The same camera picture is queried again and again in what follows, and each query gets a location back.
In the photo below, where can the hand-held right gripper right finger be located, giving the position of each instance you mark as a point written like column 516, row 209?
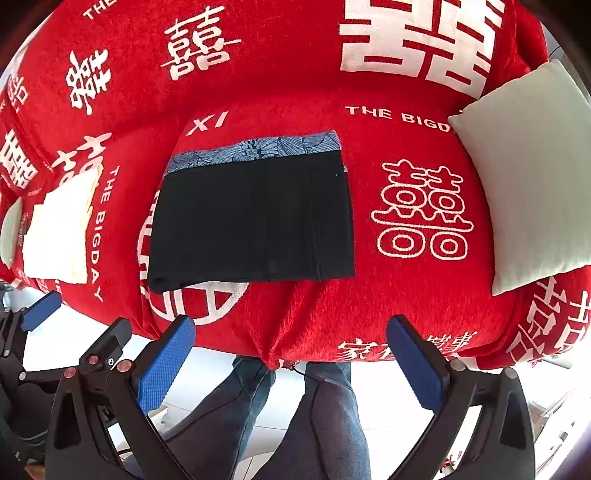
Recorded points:
column 415, row 364

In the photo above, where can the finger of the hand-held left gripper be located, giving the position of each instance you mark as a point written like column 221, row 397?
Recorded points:
column 113, row 339
column 41, row 307

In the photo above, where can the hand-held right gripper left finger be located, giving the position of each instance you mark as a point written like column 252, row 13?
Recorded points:
column 166, row 364

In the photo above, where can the black pants patterned blue waistband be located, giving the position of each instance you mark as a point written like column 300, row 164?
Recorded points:
column 254, row 221

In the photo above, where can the person's left leg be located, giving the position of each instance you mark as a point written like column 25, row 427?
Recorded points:
column 221, row 415

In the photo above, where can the person's leg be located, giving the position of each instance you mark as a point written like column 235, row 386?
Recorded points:
column 323, row 424
column 221, row 415

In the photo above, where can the cream folded cloth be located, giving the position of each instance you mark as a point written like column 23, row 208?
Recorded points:
column 60, row 230

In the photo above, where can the pale green cushion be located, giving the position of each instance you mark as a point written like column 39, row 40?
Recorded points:
column 9, row 230

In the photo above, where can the person's right leg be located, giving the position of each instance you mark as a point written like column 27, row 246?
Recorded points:
column 323, row 424

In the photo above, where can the red printed blanket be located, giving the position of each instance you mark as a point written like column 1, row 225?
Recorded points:
column 295, row 323

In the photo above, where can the white pillow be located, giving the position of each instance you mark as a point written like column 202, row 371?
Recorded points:
column 531, row 184

